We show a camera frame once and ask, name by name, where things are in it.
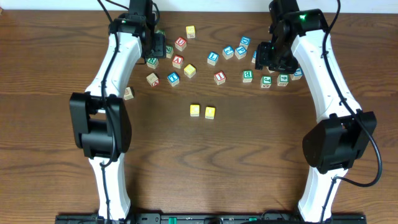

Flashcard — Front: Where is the red A block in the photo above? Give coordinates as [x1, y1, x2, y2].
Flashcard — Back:
[172, 55, 183, 68]

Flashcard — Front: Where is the yellow block top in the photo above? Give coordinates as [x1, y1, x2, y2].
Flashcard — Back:
[186, 26, 196, 39]

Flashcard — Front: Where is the red U block left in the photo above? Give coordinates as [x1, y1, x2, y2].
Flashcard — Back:
[175, 37, 187, 51]

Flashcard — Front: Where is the green 4 block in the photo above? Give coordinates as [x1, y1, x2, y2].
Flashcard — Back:
[277, 74, 289, 86]

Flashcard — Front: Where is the green Z block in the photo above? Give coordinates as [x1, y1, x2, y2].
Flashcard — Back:
[166, 45, 174, 58]

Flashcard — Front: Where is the blue P block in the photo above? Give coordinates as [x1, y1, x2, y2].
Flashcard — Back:
[234, 46, 247, 60]

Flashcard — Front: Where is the plain picture block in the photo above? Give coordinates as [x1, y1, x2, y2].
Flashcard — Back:
[124, 87, 134, 100]

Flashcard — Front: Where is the black cable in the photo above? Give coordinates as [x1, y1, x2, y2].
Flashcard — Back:
[318, 0, 383, 223]
[96, 0, 161, 222]

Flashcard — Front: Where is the green B block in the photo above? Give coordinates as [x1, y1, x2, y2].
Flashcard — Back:
[242, 70, 253, 83]

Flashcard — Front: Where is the blue 5 block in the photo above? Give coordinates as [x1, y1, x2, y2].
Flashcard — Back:
[251, 51, 257, 63]

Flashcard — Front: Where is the blue T block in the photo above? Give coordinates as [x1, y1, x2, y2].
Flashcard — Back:
[167, 72, 180, 86]

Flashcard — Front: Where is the right black cable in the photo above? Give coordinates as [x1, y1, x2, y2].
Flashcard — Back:
[318, 0, 383, 223]

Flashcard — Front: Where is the red I block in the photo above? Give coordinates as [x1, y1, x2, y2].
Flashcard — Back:
[214, 71, 226, 85]

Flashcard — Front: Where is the yellow C block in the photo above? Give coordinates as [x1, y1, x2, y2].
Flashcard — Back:
[190, 105, 200, 117]

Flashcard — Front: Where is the blue l block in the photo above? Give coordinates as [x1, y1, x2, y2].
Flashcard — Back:
[290, 68, 303, 80]
[207, 52, 219, 66]

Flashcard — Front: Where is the blue D block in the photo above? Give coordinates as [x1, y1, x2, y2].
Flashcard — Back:
[239, 36, 251, 49]

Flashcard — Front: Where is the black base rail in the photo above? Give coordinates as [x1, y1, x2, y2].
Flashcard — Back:
[54, 212, 367, 224]

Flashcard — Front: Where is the blue 2 block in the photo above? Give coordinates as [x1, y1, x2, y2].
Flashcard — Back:
[223, 45, 234, 60]

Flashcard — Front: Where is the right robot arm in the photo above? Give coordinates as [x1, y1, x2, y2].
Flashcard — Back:
[255, 0, 377, 223]

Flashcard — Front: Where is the green J block top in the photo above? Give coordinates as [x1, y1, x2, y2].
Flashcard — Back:
[156, 30, 165, 36]

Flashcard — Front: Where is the yellow block centre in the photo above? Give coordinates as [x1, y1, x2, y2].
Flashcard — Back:
[184, 64, 197, 78]

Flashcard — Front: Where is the left black cable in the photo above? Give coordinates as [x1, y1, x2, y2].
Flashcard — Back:
[96, 0, 161, 222]

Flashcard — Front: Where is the white red-sided block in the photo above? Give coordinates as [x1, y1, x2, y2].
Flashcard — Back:
[146, 73, 159, 87]

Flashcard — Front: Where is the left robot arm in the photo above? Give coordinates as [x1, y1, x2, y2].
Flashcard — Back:
[69, 0, 166, 223]

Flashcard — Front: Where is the yellow O block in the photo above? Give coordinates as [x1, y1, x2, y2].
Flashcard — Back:
[205, 106, 216, 119]

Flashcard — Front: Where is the green R block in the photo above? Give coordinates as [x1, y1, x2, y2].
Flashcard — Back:
[146, 58, 159, 69]

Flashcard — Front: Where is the green J block right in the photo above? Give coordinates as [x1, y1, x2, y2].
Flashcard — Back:
[261, 76, 272, 88]

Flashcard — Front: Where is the green j block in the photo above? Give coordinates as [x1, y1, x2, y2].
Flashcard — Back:
[261, 76, 272, 88]
[156, 30, 165, 36]

